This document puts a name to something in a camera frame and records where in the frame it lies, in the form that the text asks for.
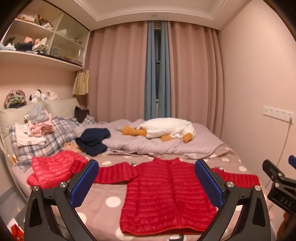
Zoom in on lilac duvet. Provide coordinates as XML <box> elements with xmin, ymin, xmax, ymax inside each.
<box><xmin>73</xmin><ymin>119</ymin><xmax>226</xmax><ymax>160</ymax></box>

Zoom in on white wall shelf unit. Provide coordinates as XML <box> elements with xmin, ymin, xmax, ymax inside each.
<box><xmin>0</xmin><ymin>9</ymin><xmax>90</xmax><ymax>72</ymax></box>

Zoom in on peach cloth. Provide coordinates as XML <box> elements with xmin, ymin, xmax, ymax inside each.
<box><xmin>63</xmin><ymin>142</ymin><xmax>80</xmax><ymax>153</ymax></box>

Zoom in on black and white plush dog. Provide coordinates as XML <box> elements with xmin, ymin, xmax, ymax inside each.
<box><xmin>30</xmin><ymin>89</ymin><xmax>48</xmax><ymax>103</ymax></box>

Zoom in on folded light red puffer jacket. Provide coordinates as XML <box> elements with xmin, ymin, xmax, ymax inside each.
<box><xmin>26</xmin><ymin>150</ymin><xmax>89</xmax><ymax>189</ymax></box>

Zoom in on grey blue crumpled garment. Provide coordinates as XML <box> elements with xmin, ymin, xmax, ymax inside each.
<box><xmin>24</xmin><ymin>108</ymin><xmax>50</xmax><ymax>124</ymax></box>

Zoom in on black cloth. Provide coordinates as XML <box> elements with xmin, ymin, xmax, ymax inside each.
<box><xmin>74</xmin><ymin>106</ymin><xmax>90</xmax><ymax>123</ymax></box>

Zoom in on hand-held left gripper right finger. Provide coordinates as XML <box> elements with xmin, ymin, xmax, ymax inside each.
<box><xmin>194</xmin><ymin>159</ymin><xmax>271</xmax><ymax>241</ymax></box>

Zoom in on floral cloth bundle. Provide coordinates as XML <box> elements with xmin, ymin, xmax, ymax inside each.
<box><xmin>3</xmin><ymin>89</ymin><xmax>27</xmax><ymax>109</ymax></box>

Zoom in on clothes pile on shelf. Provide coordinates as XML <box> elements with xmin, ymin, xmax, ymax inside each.
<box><xmin>0</xmin><ymin>36</ymin><xmax>49</xmax><ymax>54</ymax></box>

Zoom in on pleated lamp shade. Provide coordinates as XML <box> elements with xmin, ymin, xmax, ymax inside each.
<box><xmin>72</xmin><ymin>71</ymin><xmax>89</xmax><ymax>95</ymax></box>

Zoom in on white power cable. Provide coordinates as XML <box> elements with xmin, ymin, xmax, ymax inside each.
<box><xmin>265</xmin><ymin>117</ymin><xmax>293</xmax><ymax>188</ymax></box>

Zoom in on white wall socket strip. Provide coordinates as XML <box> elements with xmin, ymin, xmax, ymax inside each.
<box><xmin>263</xmin><ymin>105</ymin><xmax>294</xmax><ymax>123</ymax></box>

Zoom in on blue curtain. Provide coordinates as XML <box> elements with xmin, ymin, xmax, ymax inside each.
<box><xmin>144</xmin><ymin>21</ymin><xmax>160</xmax><ymax>121</ymax></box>
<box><xmin>158</xmin><ymin>21</ymin><xmax>173</xmax><ymax>118</ymax></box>

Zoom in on pile of pink white clothes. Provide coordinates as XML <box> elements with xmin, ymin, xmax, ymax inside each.
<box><xmin>0</xmin><ymin>103</ymin><xmax>47</xmax><ymax>144</ymax></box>

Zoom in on white folded clothes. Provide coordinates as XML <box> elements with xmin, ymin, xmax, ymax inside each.
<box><xmin>15</xmin><ymin>123</ymin><xmax>47</xmax><ymax>146</ymax></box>

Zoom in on navy blue garment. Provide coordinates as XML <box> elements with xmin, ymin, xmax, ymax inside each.
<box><xmin>75</xmin><ymin>128</ymin><xmax>111</xmax><ymax>156</ymax></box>

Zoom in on person's right hand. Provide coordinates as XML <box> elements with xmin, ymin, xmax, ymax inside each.
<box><xmin>282</xmin><ymin>212</ymin><xmax>296</xmax><ymax>241</ymax></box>

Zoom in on plaid blanket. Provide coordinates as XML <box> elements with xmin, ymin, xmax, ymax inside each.
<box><xmin>9</xmin><ymin>115</ymin><xmax>96</xmax><ymax>173</ymax></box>

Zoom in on white goose plush toy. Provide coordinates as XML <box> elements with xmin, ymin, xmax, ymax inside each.
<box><xmin>122</xmin><ymin>117</ymin><xmax>196</xmax><ymax>143</ymax></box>

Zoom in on pink curtain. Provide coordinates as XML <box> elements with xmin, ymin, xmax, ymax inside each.
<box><xmin>168</xmin><ymin>21</ymin><xmax>225</xmax><ymax>137</ymax></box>
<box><xmin>87</xmin><ymin>21</ymin><xmax>148</xmax><ymax>123</ymax></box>

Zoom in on beige pillow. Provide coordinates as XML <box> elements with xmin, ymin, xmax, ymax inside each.
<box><xmin>43</xmin><ymin>97</ymin><xmax>80</xmax><ymax>120</ymax></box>

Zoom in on red box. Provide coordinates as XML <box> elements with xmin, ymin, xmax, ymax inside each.
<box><xmin>9</xmin><ymin>224</ymin><xmax>25</xmax><ymax>241</ymax></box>

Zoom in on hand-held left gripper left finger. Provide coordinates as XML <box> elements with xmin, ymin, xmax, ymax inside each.
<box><xmin>24</xmin><ymin>159</ymin><xmax>100</xmax><ymax>241</ymax></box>

